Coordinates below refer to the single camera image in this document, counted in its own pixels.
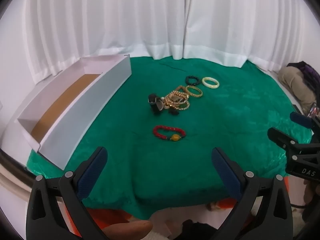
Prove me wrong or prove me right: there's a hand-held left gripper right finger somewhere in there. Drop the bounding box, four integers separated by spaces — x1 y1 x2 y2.
211 147 293 240

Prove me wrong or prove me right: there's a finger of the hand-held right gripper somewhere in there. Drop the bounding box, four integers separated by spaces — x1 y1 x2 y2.
290 112 320 130
267 127 320 156

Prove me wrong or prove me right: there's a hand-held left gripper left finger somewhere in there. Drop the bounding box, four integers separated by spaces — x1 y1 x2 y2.
26 146 108 240

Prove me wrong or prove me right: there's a white cardboard box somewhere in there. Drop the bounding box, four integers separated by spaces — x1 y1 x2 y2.
15 54 132 170

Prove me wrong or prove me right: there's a red bead bracelet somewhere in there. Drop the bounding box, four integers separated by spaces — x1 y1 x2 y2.
153 125 187 142

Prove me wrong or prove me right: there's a cream jade bangle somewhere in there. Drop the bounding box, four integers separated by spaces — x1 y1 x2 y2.
202 77 220 89

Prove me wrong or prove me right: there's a gold bangle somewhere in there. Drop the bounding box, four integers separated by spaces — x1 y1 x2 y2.
185 85 203 98

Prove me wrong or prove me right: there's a black wristwatch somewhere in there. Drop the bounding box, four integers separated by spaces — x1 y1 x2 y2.
148 94 165 115

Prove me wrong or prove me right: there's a black bead bracelet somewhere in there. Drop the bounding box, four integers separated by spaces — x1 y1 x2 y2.
185 75 200 86

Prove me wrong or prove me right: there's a person's left hand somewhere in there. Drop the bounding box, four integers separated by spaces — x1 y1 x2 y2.
101 219 153 240

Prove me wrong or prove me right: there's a beige cloth bundle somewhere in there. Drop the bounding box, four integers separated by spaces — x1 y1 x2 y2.
277 66 316 110

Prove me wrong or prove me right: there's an orange cloth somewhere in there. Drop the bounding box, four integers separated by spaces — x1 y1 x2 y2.
62 197 137 240

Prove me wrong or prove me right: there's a dark purple cloth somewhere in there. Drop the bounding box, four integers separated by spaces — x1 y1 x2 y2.
287 61 320 87

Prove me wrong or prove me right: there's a green velvet cloth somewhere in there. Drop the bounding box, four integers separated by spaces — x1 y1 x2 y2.
26 55 313 220

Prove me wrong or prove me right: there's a white curtain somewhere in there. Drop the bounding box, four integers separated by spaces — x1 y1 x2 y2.
0 0 320 85

